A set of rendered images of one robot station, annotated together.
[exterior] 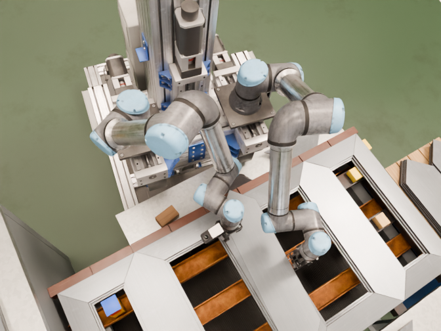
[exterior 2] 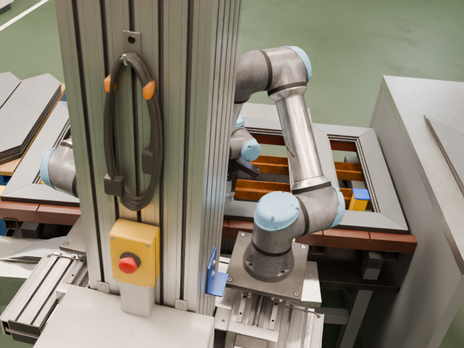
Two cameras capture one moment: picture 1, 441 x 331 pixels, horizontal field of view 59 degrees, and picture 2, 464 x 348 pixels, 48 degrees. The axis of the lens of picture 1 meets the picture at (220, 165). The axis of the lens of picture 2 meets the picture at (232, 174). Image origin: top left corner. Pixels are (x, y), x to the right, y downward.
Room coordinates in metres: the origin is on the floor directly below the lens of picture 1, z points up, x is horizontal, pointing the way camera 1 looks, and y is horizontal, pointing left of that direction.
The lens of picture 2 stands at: (1.68, 0.99, 2.16)
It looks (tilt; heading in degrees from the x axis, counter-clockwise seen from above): 37 degrees down; 221
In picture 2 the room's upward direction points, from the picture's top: 6 degrees clockwise
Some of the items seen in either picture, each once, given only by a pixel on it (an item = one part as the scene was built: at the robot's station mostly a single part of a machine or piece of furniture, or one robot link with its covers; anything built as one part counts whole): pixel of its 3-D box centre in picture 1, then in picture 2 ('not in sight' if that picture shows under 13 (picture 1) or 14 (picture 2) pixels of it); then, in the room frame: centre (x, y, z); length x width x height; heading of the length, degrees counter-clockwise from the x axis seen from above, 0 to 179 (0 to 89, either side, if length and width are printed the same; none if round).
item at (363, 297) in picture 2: not in sight; (357, 306); (0.10, 0.44, 0.34); 0.06 x 0.06 x 0.68; 42
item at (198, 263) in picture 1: (238, 240); not in sight; (0.49, -0.16, 0.70); 1.66 x 0.08 x 0.05; 132
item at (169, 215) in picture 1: (167, 217); not in sight; (0.52, 0.19, 0.70); 0.10 x 0.06 x 0.05; 142
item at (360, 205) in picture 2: (115, 307); (355, 214); (0.08, 0.29, 0.78); 0.05 x 0.05 x 0.19; 42
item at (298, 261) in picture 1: (302, 255); not in sight; (0.41, -0.40, 0.99); 0.09 x 0.08 x 0.12; 132
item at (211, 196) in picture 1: (211, 195); (241, 146); (0.51, 0.01, 1.15); 0.11 x 0.11 x 0.08; 70
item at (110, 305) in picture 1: (111, 305); (360, 195); (0.08, 0.29, 0.88); 0.06 x 0.06 x 0.02; 42
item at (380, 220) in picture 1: (380, 220); not in sight; (0.71, -0.80, 0.79); 0.06 x 0.05 x 0.04; 42
